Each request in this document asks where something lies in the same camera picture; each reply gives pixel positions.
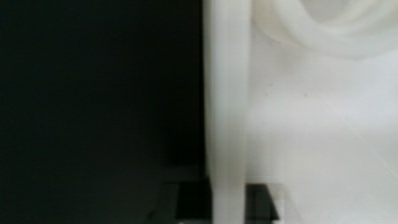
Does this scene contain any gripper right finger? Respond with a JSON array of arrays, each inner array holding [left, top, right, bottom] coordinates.
[[243, 182, 304, 224]]

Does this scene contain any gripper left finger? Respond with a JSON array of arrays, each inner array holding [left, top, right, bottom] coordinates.
[[147, 182, 211, 224]]

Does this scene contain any white square tabletop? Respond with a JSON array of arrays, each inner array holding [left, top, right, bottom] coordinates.
[[202, 0, 398, 224]]

